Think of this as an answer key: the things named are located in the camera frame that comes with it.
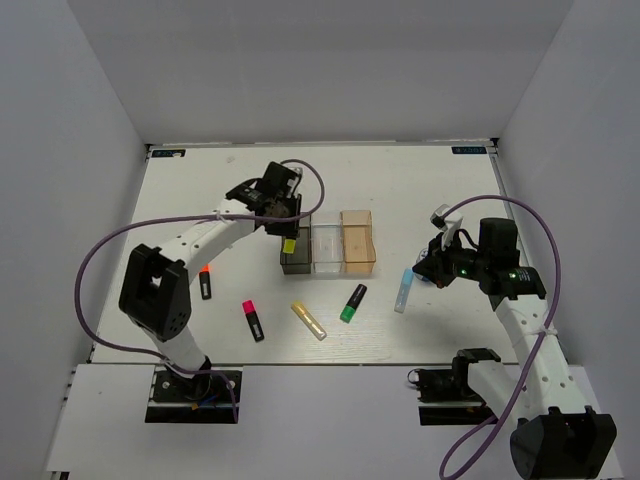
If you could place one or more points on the left blue corner label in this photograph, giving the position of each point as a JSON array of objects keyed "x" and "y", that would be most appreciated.
[{"x": 168, "y": 153}]

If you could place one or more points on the dark grey plastic container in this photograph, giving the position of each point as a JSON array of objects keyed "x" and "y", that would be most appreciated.
[{"x": 300, "y": 262}]

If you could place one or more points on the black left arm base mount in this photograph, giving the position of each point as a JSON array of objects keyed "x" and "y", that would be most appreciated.
[{"x": 207, "y": 401}]

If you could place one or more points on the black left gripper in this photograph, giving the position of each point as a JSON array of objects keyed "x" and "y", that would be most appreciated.
[{"x": 291, "y": 228}]

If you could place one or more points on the yellow cap black highlighter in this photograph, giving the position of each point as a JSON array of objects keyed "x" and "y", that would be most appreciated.
[{"x": 288, "y": 246}]

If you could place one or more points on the right blue corner label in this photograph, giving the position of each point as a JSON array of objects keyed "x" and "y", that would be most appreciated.
[{"x": 469, "y": 150}]

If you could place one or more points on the pink cap black highlighter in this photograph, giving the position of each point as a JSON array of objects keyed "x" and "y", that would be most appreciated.
[{"x": 253, "y": 320}]

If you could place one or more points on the blue corner label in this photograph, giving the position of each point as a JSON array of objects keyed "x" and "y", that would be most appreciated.
[
  {"x": 469, "y": 150},
  {"x": 168, "y": 153}
]

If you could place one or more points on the orange cap black highlighter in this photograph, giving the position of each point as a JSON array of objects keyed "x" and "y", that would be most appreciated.
[{"x": 205, "y": 282}]

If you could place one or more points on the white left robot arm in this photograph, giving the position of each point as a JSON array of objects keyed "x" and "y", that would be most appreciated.
[{"x": 155, "y": 294}]

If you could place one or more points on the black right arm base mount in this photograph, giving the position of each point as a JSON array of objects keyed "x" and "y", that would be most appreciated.
[{"x": 445, "y": 397}]

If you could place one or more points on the yellow translucent glue stick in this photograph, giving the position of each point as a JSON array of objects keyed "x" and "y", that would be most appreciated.
[{"x": 309, "y": 320}]

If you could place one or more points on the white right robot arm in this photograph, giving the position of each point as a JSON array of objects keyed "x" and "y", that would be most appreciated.
[{"x": 555, "y": 432}]

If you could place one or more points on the orange translucent plastic container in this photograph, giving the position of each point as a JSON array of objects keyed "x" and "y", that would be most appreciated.
[{"x": 359, "y": 254}]

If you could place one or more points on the green cap black highlighter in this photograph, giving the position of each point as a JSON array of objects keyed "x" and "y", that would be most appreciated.
[{"x": 353, "y": 303}]

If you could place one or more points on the blue translucent glue stick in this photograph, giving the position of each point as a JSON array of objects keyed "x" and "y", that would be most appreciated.
[{"x": 404, "y": 291}]

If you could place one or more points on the clear plastic container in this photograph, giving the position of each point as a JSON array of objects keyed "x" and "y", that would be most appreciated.
[{"x": 327, "y": 244}]

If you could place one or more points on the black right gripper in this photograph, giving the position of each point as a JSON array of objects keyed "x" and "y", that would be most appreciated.
[{"x": 434, "y": 267}]

